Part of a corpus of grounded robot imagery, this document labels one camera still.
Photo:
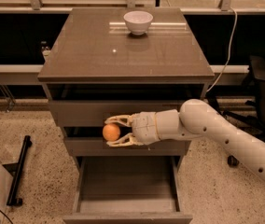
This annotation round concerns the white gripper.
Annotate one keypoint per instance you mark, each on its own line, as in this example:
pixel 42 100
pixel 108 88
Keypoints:
pixel 144 127

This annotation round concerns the orange fruit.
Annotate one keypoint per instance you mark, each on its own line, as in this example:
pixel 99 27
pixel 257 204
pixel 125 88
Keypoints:
pixel 111 132

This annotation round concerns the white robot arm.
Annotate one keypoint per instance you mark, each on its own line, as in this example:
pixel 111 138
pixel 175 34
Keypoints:
pixel 195 118

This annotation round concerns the grey middle drawer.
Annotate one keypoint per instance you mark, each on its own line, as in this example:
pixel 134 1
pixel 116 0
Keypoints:
pixel 88 141

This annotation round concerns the grey drawer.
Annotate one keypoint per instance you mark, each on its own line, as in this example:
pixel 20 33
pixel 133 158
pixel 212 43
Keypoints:
pixel 89 105
pixel 127 190
pixel 88 141

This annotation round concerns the grey top drawer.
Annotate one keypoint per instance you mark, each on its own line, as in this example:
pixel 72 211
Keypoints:
pixel 89 105

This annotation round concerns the grey bottom drawer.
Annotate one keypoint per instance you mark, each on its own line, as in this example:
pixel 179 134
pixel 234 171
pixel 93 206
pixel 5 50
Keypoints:
pixel 127 190

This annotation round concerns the grey drawer cabinet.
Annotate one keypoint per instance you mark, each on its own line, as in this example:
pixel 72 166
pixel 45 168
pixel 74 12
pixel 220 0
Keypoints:
pixel 95 47

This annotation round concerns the white ceramic bowl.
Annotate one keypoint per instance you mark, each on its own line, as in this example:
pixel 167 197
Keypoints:
pixel 138 22

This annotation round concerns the black metal bar stand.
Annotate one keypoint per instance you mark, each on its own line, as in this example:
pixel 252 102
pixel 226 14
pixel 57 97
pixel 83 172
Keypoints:
pixel 16 170

